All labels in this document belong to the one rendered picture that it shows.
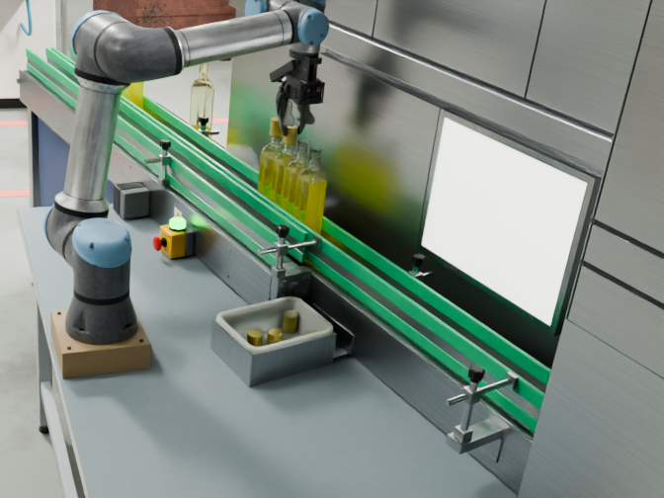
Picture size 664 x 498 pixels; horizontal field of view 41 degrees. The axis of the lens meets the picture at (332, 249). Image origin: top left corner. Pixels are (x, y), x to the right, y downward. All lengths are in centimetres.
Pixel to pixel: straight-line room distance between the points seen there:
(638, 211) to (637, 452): 34
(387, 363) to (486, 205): 40
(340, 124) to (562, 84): 69
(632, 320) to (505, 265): 67
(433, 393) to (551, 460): 49
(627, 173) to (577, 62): 56
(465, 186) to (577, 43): 40
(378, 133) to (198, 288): 60
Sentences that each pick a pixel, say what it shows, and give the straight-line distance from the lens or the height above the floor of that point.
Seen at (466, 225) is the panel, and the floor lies 110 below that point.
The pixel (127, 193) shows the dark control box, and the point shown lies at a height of 83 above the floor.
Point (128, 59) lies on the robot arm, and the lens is 180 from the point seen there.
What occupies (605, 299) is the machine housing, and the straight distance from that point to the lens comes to 131.
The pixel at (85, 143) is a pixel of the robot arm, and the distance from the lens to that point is 195.
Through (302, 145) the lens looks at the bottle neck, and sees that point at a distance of 220.
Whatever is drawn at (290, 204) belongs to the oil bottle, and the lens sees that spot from 225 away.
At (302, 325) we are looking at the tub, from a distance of 210.
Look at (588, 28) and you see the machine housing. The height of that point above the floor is 157.
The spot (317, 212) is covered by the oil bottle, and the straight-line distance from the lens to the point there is 221.
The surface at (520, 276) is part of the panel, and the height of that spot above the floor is 106.
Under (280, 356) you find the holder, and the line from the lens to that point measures 195.
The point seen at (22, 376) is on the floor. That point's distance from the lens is 332.
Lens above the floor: 185
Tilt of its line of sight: 25 degrees down
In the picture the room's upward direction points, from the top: 8 degrees clockwise
